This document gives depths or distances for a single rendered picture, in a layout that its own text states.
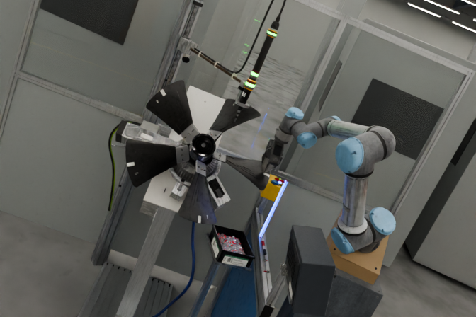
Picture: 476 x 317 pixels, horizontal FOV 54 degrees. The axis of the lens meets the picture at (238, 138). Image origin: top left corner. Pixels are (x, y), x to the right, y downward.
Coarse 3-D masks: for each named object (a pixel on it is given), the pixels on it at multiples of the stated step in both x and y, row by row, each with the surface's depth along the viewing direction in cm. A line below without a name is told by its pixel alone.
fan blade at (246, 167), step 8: (232, 160) 222; (240, 160) 226; (248, 160) 229; (256, 160) 232; (240, 168) 218; (248, 168) 220; (256, 168) 224; (248, 176) 216; (256, 176) 219; (264, 176) 222; (256, 184) 215; (264, 184) 218
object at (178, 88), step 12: (180, 84) 224; (156, 96) 226; (168, 96) 224; (180, 96) 223; (156, 108) 226; (168, 108) 224; (180, 108) 222; (168, 120) 225; (180, 120) 223; (192, 120) 220; (180, 132) 224
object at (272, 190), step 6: (270, 174) 264; (270, 180) 254; (276, 180) 258; (270, 186) 250; (276, 186) 250; (282, 186) 253; (264, 192) 251; (270, 192) 251; (276, 192) 251; (270, 198) 252; (276, 198) 252
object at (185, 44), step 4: (184, 36) 259; (180, 40) 257; (184, 40) 254; (188, 40) 255; (180, 44) 257; (184, 44) 253; (188, 44) 252; (192, 44) 253; (196, 44) 254; (176, 48) 259; (180, 48) 256; (184, 48) 253; (188, 48) 253; (196, 48) 256; (184, 52) 253; (188, 52) 254; (192, 52) 255
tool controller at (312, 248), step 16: (304, 240) 159; (320, 240) 160; (288, 256) 166; (304, 256) 148; (320, 256) 150; (288, 272) 163; (304, 272) 146; (320, 272) 146; (288, 288) 160; (304, 288) 147; (320, 288) 147; (304, 304) 149; (320, 304) 149
